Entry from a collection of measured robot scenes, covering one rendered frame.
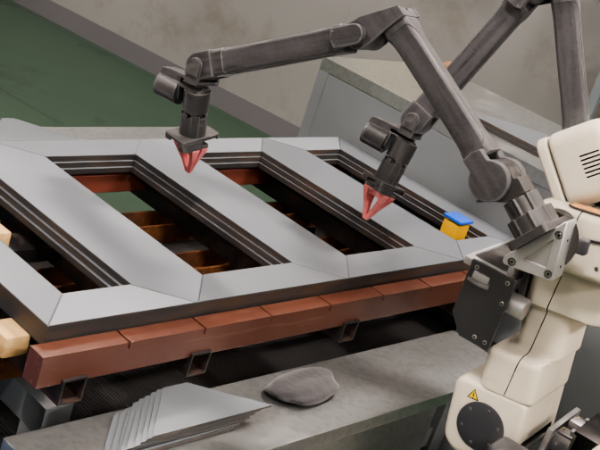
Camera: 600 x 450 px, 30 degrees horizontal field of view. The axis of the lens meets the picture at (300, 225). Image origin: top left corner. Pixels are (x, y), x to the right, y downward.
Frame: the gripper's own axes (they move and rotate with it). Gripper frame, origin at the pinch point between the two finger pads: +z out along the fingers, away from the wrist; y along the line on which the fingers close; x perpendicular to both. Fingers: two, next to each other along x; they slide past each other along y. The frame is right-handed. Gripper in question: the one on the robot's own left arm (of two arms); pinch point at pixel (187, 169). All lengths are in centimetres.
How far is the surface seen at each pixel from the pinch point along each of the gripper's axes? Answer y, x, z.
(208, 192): -11.6, -4.9, 12.2
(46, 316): 59, 35, -6
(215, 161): -32.5, -25.8, 19.9
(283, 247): -9.9, 23.0, 11.1
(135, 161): -6.0, -26.0, 12.8
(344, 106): -96, -39, 25
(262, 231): -10.4, 15.3, 11.4
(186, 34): -256, -299, 134
